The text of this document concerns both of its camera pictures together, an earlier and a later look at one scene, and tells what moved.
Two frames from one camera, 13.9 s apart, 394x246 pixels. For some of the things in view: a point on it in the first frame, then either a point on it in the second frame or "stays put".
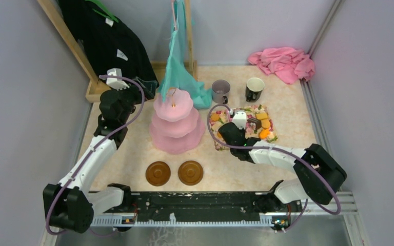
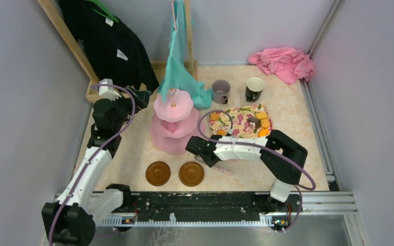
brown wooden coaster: (190, 172) stays put
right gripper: (242, 130) to (209, 164)
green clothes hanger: (99, 4) stays put
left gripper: (148, 87) to (140, 97)
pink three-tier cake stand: (175, 127) stays put
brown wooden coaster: (158, 173) stays put
